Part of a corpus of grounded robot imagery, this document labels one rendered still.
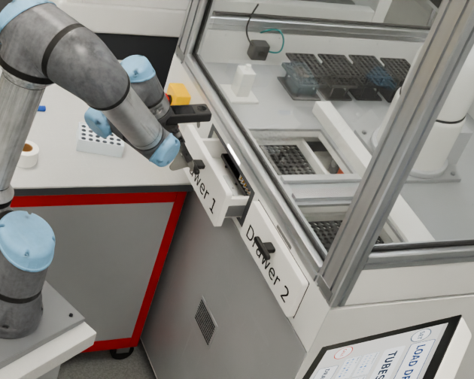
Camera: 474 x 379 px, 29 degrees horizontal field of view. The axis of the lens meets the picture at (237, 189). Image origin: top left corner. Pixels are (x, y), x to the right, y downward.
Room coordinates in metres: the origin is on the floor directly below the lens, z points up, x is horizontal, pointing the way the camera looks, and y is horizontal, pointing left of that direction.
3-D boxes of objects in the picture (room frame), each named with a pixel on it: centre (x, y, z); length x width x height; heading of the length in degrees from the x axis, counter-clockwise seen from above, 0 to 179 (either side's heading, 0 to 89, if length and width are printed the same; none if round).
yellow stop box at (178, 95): (2.25, 0.25, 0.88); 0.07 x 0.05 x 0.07; 35
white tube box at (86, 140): (2.07, 0.40, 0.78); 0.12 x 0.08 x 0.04; 109
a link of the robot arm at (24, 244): (1.37, 0.36, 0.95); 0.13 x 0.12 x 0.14; 65
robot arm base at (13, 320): (1.36, 0.36, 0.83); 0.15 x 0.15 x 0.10
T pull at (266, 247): (1.71, -0.11, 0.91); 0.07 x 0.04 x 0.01; 35
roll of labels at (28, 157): (1.90, 0.54, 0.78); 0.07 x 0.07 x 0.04
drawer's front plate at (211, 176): (1.95, 0.09, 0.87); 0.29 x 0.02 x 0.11; 35
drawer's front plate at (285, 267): (1.73, -0.13, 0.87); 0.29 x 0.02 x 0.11; 35
